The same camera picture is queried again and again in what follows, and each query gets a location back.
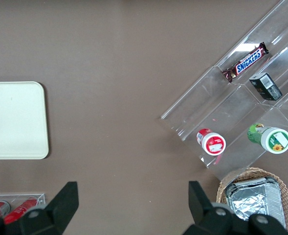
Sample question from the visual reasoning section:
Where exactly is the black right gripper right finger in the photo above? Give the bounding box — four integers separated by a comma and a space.
182, 181, 288, 235

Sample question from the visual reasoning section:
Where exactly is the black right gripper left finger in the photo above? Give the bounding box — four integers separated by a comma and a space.
0, 181, 79, 235

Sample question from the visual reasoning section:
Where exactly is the small wicker basket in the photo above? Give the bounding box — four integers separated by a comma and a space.
216, 167, 288, 235

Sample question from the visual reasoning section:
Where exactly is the cream plastic serving tray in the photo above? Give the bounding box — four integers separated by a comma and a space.
0, 81, 49, 160

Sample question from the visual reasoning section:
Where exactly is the clear acrylic bottle rack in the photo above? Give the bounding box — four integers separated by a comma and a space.
0, 192, 46, 218

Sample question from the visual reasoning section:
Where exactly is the aluminium foil container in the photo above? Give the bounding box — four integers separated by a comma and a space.
223, 177, 288, 231

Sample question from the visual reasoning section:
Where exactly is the red lidded cup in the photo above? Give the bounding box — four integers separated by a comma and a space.
196, 128, 226, 156

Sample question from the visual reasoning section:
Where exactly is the green lidded cup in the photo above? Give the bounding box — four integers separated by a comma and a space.
246, 123, 288, 154

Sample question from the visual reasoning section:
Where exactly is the clear acrylic stepped stand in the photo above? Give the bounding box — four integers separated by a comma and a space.
160, 0, 288, 181

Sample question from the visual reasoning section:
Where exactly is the small black carton box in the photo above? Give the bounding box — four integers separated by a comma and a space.
249, 72, 283, 101

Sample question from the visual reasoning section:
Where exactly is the Snickers chocolate bar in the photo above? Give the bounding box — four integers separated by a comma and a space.
222, 42, 269, 83

